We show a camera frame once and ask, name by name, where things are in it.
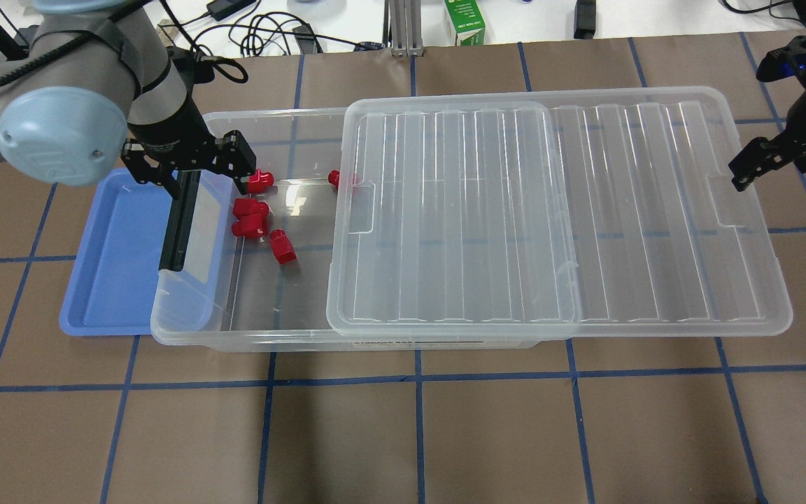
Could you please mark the clear plastic box lid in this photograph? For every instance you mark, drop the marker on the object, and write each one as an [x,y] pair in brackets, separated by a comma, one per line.
[533,216]

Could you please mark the red block upper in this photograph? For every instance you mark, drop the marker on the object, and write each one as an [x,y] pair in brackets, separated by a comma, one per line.
[260,182]

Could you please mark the aluminium frame post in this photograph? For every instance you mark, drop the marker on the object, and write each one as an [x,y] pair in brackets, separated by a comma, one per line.
[402,28]

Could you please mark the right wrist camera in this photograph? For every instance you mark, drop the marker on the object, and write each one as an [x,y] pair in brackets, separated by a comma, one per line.
[780,63]

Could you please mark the red block far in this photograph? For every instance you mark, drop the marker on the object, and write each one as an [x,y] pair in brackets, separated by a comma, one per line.
[336,179]

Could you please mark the black power adapter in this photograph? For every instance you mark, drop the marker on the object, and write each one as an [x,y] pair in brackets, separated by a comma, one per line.
[223,9]

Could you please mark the red block picked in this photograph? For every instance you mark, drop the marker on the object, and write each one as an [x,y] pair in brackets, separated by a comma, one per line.
[281,247]

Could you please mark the red block lower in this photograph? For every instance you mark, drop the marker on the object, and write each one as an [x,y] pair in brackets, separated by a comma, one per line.
[252,226]

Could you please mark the blue plastic tray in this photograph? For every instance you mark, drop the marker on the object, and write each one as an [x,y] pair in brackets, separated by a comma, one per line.
[117,287]

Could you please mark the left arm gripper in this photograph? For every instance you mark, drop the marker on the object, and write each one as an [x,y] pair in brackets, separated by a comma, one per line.
[165,134]

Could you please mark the black box latch handle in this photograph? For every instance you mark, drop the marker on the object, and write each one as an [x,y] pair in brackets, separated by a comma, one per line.
[180,217]

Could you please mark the green white carton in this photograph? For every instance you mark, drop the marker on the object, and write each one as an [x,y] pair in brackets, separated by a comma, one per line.
[465,23]

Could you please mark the clear plastic storage box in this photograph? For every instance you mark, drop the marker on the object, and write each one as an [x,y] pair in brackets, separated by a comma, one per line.
[255,276]

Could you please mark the red block middle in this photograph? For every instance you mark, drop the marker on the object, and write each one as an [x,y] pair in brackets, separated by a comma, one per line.
[243,207]

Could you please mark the red block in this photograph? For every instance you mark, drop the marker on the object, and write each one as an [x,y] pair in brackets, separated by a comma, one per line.
[336,179]
[252,226]
[260,182]
[243,207]

